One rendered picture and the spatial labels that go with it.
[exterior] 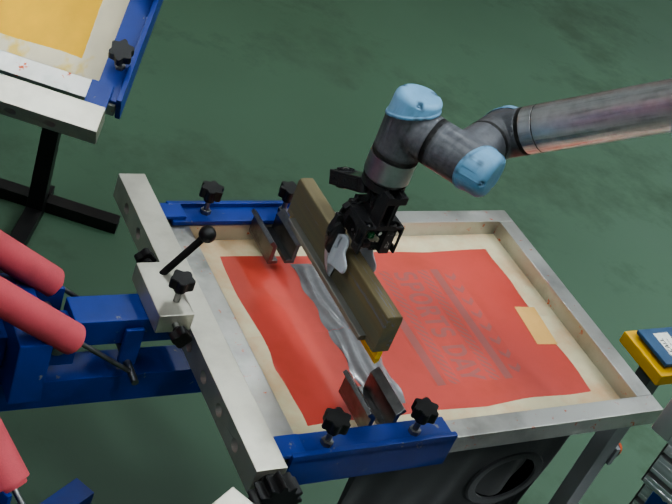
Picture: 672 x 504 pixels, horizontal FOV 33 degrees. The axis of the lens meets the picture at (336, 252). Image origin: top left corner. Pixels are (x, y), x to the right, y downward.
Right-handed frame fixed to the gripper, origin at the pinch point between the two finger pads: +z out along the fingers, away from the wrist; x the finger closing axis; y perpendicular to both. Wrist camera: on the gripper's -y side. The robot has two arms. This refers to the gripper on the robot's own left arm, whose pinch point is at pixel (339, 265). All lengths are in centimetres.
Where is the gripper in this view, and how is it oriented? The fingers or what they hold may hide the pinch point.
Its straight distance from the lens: 188.4
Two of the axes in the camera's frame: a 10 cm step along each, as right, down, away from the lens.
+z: -3.1, 7.6, 5.7
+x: 8.6, -0.3, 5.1
